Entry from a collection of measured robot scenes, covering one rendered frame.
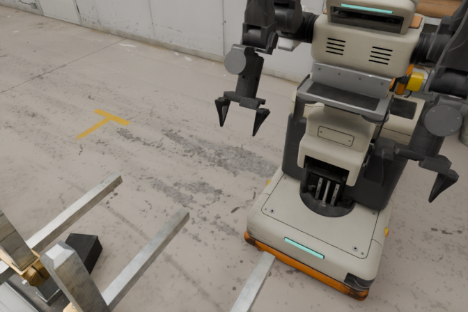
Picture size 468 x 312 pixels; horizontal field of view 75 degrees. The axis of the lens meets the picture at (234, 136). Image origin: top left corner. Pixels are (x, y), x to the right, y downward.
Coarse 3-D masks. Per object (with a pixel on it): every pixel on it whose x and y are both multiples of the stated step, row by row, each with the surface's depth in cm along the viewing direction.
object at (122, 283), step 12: (180, 216) 80; (168, 228) 77; (180, 228) 80; (156, 240) 74; (168, 240) 76; (144, 252) 72; (156, 252) 73; (132, 264) 69; (144, 264) 70; (120, 276) 67; (132, 276) 67; (108, 288) 65; (120, 288) 65; (108, 300) 63
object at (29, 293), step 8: (8, 280) 82; (16, 280) 81; (16, 288) 80; (24, 288) 80; (32, 288) 80; (24, 296) 79; (32, 296) 78; (40, 296) 76; (56, 296) 77; (64, 296) 78; (32, 304) 79; (40, 304) 77; (48, 304) 76; (56, 304) 77; (64, 304) 77
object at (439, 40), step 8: (464, 0) 62; (464, 8) 61; (448, 16) 66; (456, 16) 63; (440, 24) 65; (448, 24) 65; (456, 24) 63; (440, 32) 66; (448, 32) 66; (432, 40) 71; (440, 40) 66; (448, 40) 66; (432, 48) 68; (440, 48) 67; (432, 56) 69
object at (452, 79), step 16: (464, 16) 56; (464, 32) 54; (448, 48) 56; (464, 48) 55; (448, 64) 57; (464, 64) 56; (432, 80) 60; (448, 80) 59; (464, 80) 58; (464, 96) 59
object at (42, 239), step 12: (108, 180) 89; (120, 180) 91; (96, 192) 85; (108, 192) 88; (72, 204) 82; (84, 204) 82; (60, 216) 79; (72, 216) 80; (48, 228) 76; (60, 228) 77; (36, 240) 73; (48, 240) 75; (36, 252) 73; (0, 264) 69; (0, 276) 67
